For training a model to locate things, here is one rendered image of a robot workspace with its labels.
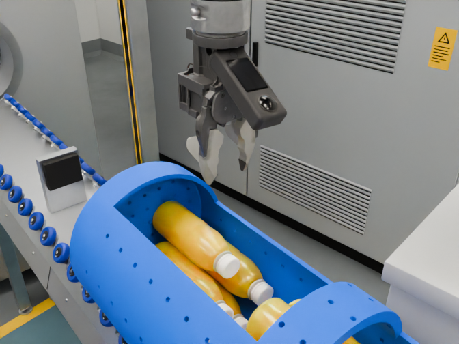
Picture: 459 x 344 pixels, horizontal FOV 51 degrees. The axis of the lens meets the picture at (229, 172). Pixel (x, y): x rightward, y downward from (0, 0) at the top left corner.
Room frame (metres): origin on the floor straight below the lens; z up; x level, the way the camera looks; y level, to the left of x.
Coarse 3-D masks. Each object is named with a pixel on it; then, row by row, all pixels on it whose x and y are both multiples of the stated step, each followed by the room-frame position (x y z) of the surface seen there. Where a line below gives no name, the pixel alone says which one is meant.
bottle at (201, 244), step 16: (160, 208) 0.72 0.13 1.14; (176, 208) 0.72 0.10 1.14; (160, 224) 0.70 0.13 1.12; (176, 224) 0.68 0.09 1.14; (192, 224) 0.67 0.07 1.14; (176, 240) 0.66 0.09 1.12; (192, 240) 0.64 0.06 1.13; (208, 240) 0.63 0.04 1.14; (224, 240) 0.64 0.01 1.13; (192, 256) 0.62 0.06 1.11; (208, 256) 0.61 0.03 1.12
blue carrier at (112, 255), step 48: (96, 192) 0.66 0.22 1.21; (144, 192) 0.72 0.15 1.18; (192, 192) 0.78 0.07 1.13; (96, 240) 0.58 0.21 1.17; (144, 240) 0.54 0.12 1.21; (240, 240) 0.70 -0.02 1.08; (96, 288) 0.54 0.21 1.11; (144, 288) 0.48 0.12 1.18; (192, 288) 0.45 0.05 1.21; (288, 288) 0.60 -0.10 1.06; (336, 288) 0.43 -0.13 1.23; (144, 336) 0.44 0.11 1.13; (192, 336) 0.39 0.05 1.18; (240, 336) 0.37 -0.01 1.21; (288, 336) 0.36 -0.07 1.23; (336, 336) 0.35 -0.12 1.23; (384, 336) 0.46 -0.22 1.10
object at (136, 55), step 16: (128, 0) 1.32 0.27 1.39; (144, 0) 1.35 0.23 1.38; (128, 16) 1.32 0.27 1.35; (144, 16) 1.35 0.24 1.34; (128, 32) 1.33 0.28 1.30; (144, 32) 1.35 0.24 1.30; (128, 48) 1.33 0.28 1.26; (144, 48) 1.34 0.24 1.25; (128, 64) 1.34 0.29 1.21; (144, 64) 1.34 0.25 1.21; (128, 80) 1.35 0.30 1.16; (144, 80) 1.34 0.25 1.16; (128, 96) 1.36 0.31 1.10; (144, 96) 1.34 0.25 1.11; (144, 112) 1.33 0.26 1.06; (144, 128) 1.33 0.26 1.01; (144, 144) 1.33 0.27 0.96; (144, 160) 1.32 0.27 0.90
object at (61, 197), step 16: (48, 160) 1.01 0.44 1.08; (64, 160) 1.02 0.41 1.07; (48, 176) 0.99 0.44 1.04; (64, 176) 1.01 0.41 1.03; (80, 176) 1.04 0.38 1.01; (48, 192) 1.00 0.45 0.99; (64, 192) 1.02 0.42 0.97; (80, 192) 1.05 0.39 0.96; (48, 208) 1.00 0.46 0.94; (64, 208) 1.02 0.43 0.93
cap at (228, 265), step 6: (222, 258) 0.60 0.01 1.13; (228, 258) 0.60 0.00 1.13; (234, 258) 0.60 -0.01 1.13; (222, 264) 0.59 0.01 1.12; (228, 264) 0.59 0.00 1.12; (234, 264) 0.60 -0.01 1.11; (222, 270) 0.58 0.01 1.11; (228, 270) 0.59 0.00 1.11; (234, 270) 0.60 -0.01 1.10; (222, 276) 0.58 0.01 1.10; (228, 276) 0.59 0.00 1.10
